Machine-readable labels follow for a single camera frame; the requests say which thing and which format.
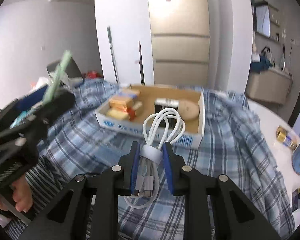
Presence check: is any green card pouch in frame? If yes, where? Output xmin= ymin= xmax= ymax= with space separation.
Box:
xmin=43 ymin=50 xmax=72 ymax=105

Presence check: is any white USB cable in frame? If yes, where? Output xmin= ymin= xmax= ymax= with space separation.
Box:
xmin=123 ymin=107 xmax=186 ymax=209

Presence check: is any round tan silicone disc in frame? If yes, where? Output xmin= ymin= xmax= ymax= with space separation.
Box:
xmin=178 ymin=100 xmax=200 ymax=121

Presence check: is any yellow blue packet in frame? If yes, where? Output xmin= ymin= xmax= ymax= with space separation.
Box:
xmin=109 ymin=89 xmax=141 ymax=110

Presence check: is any person's left hand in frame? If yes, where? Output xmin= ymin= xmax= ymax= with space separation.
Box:
xmin=0 ymin=175 xmax=33 ymax=213

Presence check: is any grey chair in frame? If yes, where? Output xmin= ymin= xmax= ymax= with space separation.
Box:
xmin=46 ymin=57 xmax=85 ymax=81

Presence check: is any red bag on floor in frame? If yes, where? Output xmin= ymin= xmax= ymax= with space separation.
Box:
xmin=83 ymin=70 xmax=103 ymax=79

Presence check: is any red and gold carton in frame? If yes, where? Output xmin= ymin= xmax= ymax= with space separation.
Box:
xmin=106 ymin=101 xmax=143 ymax=121

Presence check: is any blue plaid cloth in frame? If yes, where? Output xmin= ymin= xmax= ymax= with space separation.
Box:
xmin=27 ymin=79 xmax=295 ymax=239

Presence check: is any shallow cardboard box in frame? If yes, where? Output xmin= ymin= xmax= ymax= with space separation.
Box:
xmin=95 ymin=83 xmax=206 ymax=150

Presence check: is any small black box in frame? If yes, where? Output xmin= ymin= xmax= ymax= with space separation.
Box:
xmin=154 ymin=98 xmax=179 ymax=129

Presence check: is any gold blue snack pack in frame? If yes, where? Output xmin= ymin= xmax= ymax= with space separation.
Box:
xmin=276 ymin=126 xmax=300 ymax=152

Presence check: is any beige bathroom vanity cabinet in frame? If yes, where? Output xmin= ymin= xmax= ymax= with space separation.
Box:
xmin=245 ymin=68 xmax=292 ymax=105

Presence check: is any beige three-door refrigerator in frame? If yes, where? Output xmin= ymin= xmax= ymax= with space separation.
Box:
xmin=148 ymin=0 xmax=210 ymax=86

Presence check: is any blue cloth on vanity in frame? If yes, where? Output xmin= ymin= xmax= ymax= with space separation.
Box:
xmin=250 ymin=55 xmax=273 ymax=74

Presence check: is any bathroom mirror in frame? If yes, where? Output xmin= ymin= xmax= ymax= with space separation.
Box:
xmin=255 ymin=1 xmax=270 ymax=37

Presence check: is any grey mop handle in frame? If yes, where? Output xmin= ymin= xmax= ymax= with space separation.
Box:
xmin=107 ymin=26 xmax=119 ymax=83

